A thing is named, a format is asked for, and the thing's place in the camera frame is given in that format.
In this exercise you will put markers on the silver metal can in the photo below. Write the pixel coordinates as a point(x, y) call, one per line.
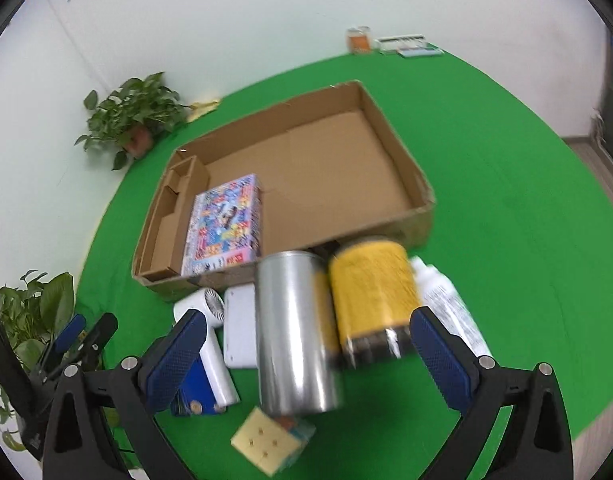
point(296, 330)

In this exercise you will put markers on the orange cup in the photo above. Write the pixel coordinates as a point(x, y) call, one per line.
point(359, 41)

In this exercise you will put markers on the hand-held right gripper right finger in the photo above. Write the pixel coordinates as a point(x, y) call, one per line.
point(436, 355)

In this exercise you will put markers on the white handheld fan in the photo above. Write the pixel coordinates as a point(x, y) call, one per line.
point(217, 377)

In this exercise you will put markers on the large leafy green plant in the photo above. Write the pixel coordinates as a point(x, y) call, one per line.
point(56, 300)

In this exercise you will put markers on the white flat tablet device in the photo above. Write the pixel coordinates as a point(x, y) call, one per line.
point(240, 325)

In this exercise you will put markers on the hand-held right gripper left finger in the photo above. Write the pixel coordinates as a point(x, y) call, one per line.
point(179, 355)

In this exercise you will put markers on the pastel puzzle cube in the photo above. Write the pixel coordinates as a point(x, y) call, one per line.
point(261, 440)

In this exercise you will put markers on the yellow paper scrap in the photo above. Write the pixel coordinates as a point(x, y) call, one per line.
point(204, 106)

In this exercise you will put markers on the white and green flat box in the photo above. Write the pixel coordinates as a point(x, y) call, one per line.
point(399, 42)

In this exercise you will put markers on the yellow labelled can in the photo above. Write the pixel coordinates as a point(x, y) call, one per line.
point(371, 290)

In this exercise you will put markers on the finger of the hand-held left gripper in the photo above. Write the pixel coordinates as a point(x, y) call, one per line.
point(100, 332)
point(69, 332)

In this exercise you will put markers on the cardboard box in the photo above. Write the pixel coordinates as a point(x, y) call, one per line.
point(311, 160)

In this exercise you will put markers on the white plastic bottle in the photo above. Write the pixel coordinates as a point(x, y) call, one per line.
point(451, 305)

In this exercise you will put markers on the small potted green plant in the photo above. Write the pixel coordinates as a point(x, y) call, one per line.
point(136, 110)

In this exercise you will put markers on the flat light blue book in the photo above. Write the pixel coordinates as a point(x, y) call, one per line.
point(421, 52)

